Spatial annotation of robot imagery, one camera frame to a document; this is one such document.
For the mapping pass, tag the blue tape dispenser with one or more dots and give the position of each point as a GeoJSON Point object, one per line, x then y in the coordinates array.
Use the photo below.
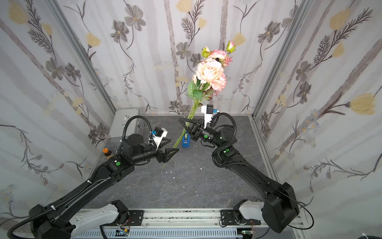
{"type": "Point", "coordinates": [185, 140]}

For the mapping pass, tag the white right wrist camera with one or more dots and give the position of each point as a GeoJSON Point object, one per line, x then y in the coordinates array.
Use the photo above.
{"type": "Point", "coordinates": [208, 111]}

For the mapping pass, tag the pink artificial flower bouquet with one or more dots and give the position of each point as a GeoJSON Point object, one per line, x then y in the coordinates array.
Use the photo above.
{"type": "Point", "coordinates": [209, 80]}

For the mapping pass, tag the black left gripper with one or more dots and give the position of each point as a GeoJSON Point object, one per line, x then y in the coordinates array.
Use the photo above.
{"type": "Point", "coordinates": [161, 155]}

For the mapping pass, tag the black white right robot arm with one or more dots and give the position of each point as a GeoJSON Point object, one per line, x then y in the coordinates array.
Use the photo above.
{"type": "Point", "coordinates": [278, 206]}

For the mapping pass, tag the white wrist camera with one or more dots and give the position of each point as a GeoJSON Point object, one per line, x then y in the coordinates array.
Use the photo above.
{"type": "Point", "coordinates": [156, 136]}
{"type": "Point", "coordinates": [208, 111]}

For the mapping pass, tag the silver aluminium case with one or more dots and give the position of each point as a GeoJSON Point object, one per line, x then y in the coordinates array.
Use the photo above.
{"type": "Point", "coordinates": [136, 126]}

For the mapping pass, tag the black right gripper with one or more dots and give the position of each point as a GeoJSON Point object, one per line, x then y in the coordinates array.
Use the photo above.
{"type": "Point", "coordinates": [196, 129]}

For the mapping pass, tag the brown bottle orange cap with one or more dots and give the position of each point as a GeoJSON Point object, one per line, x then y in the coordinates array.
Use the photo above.
{"type": "Point", "coordinates": [107, 153]}

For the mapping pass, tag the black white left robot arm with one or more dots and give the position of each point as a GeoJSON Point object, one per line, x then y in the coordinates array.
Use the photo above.
{"type": "Point", "coordinates": [62, 219]}

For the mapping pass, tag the white slotted cable duct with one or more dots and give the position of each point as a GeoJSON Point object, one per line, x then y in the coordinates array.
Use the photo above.
{"type": "Point", "coordinates": [176, 233]}

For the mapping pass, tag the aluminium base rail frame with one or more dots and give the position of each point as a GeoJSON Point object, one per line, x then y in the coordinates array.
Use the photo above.
{"type": "Point", "coordinates": [178, 218]}

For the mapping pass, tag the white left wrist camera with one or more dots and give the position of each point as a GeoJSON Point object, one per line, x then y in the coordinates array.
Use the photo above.
{"type": "Point", "coordinates": [156, 136]}

